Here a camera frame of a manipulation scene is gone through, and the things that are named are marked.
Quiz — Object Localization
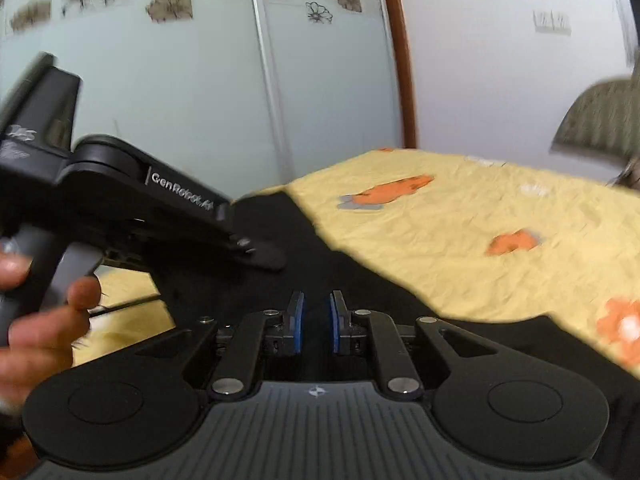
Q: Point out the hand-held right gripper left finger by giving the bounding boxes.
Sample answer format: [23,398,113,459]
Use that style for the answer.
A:
[139,290,306,401]

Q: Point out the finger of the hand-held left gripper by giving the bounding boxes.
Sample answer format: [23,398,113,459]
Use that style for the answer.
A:
[220,232,287,272]

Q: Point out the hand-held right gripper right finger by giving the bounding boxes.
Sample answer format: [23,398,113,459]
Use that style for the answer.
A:
[328,290,501,401]

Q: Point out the black pants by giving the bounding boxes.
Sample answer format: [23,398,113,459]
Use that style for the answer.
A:
[160,192,640,480]

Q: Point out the person's left hand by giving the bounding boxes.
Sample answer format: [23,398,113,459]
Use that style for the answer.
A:
[0,251,104,408]

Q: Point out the frosted floral wardrobe door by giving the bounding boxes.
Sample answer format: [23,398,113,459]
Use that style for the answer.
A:
[250,0,408,196]
[0,0,296,206]

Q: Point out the yellow carrot print bedsheet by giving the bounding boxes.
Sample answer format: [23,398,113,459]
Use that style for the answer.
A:
[87,149,640,381]

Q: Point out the olive padded headboard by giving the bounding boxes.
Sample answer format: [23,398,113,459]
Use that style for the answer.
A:
[551,76,640,173]

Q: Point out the brown wooden wardrobe frame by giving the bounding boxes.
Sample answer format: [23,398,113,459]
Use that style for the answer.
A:
[377,0,419,150]

